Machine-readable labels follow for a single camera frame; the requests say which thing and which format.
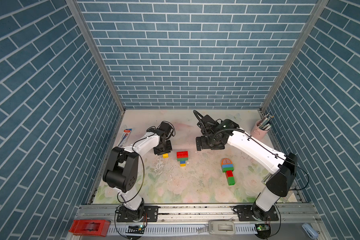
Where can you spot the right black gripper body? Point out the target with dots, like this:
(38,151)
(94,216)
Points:
(207,142)

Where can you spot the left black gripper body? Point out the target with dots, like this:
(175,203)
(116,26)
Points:
(165,148)

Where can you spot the green long lego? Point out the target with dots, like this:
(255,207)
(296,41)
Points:
(182,159)
(225,169)

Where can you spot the red long lego brick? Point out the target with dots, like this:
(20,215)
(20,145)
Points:
(182,155)

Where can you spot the orange half-round lego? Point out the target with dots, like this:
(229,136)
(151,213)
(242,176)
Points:
(226,162)

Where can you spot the light blue long lego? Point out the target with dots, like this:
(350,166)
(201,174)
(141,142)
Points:
(227,166)

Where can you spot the red small lego brick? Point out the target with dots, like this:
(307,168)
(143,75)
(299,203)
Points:
(229,174)

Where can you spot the green small square lego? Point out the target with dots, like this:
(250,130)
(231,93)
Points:
(231,181)

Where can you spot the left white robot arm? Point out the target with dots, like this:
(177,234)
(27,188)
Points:
(121,170)

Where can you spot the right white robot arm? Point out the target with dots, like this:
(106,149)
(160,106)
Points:
(282,168)

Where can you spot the pen package box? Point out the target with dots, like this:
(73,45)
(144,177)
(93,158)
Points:
(124,138)

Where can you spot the pink pen cup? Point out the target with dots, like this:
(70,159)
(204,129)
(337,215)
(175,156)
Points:
(259,132)

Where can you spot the pens in cup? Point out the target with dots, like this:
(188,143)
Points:
(265,123)

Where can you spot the light blue object corner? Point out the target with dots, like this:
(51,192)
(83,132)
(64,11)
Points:
(309,230)

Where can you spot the grey clamp handle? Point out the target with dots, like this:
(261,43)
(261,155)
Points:
(218,228)

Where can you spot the red tool on rail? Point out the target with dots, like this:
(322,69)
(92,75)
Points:
(94,228)

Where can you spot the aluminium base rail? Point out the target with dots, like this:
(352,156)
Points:
(182,220)

